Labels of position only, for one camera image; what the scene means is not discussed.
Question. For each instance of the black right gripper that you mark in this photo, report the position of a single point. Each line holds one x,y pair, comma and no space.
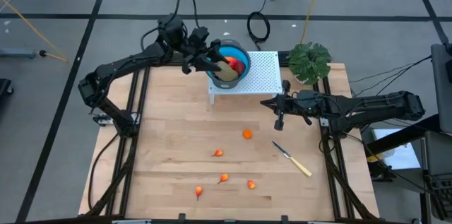
300,104

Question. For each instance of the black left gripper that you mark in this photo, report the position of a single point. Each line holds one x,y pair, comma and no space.
199,45

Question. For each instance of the tan toy kiwi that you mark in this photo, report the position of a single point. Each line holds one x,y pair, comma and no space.
226,71

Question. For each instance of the red-orange toy peach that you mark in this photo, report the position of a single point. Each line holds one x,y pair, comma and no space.
198,191
231,61

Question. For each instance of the dark red toy apple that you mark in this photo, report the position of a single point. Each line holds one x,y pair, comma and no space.
241,68

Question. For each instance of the blue collapsible bowl grey rim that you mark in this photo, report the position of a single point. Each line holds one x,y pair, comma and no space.
243,57

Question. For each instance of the white perforated metal riser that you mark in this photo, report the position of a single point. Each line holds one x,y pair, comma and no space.
263,72

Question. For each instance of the round orange toy fruit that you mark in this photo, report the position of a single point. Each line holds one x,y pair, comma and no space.
247,134

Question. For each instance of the orange toy pear with stem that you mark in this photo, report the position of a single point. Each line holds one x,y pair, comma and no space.
224,177
219,153

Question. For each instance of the orange-yellow toy mango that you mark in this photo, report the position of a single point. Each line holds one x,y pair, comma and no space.
251,184

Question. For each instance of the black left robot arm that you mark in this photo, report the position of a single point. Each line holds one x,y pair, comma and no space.
116,65

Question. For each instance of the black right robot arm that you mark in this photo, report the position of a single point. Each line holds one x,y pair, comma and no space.
370,107

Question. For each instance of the potted green leafy plant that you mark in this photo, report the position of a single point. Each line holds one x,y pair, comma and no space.
309,63

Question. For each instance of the black desk beam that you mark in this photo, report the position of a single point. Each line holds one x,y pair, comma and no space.
406,133

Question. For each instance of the black keyboard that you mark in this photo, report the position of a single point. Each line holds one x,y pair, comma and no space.
441,195

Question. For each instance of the grey stand foot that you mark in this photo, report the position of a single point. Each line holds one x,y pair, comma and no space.
17,53

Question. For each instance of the black equipment base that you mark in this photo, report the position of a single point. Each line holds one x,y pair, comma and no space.
5,88

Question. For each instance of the black aluminium rig frame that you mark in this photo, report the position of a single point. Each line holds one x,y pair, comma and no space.
283,57

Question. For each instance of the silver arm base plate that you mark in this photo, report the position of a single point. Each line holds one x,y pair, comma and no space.
325,121
102,119

